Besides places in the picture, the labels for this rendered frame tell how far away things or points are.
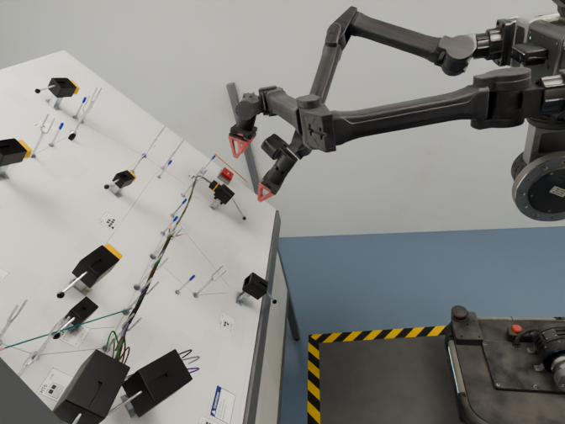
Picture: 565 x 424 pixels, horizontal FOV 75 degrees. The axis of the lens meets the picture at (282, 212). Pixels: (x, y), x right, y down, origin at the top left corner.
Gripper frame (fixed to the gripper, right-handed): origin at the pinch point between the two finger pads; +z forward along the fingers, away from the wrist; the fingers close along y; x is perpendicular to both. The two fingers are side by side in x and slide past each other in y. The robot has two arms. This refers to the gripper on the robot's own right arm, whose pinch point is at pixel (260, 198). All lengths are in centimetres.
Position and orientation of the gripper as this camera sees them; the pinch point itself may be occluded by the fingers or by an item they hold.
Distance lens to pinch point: 129.6
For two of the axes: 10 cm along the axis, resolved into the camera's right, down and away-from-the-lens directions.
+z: -5.3, 7.1, 4.7
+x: 8.2, 5.6, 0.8
